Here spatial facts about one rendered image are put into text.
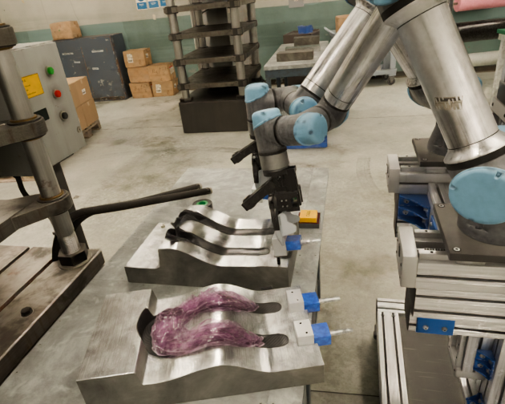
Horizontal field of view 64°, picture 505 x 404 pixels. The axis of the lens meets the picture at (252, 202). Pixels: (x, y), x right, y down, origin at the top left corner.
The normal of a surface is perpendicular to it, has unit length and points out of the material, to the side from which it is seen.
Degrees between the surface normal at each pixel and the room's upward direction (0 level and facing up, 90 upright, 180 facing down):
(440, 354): 0
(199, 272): 90
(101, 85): 90
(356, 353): 0
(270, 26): 90
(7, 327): 0
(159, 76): 84
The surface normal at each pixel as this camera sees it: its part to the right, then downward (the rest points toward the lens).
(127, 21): -0.17, 0.47
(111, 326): -0.10, -0.88
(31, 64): 0.97, 0.01
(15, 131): 0.65, 0.29
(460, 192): -0.56, 0.49
